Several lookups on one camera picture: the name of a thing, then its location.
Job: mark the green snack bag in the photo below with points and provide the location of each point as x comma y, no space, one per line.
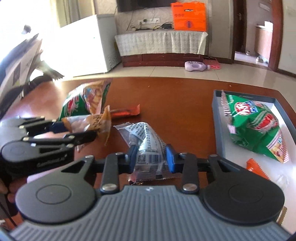
88,98
253,126

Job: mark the person's left hand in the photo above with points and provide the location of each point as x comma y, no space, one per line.
11,189

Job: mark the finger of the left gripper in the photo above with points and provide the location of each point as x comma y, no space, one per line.
41,140
39,125

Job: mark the clear grey printed snack bag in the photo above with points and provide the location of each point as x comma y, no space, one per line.
151,163

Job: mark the white wall power strip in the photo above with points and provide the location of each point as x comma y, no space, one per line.
149,21

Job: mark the grey tray white inside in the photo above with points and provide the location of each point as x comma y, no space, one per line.
281,174

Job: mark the tv stand with white cloth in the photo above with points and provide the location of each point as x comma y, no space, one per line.
171,48

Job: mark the orange red snack bar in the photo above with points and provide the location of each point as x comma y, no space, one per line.
125,112

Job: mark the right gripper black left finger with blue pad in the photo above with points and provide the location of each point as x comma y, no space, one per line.
78,176

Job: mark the orange cardboard box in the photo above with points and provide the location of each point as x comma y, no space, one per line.
189,16

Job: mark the white chest freezer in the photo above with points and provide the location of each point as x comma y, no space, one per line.
85,47

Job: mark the purple detergent bottle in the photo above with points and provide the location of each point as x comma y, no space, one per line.
196,66

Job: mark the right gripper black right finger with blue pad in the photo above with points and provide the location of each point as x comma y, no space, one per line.
190,166

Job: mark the small orange snack packet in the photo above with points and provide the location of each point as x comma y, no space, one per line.
253,166

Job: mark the tan brown snack bag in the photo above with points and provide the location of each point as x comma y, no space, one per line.
100,123

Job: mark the black wall television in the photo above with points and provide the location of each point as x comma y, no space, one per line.
133,5

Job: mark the green snack bag in tray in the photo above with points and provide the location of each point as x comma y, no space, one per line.
253,126

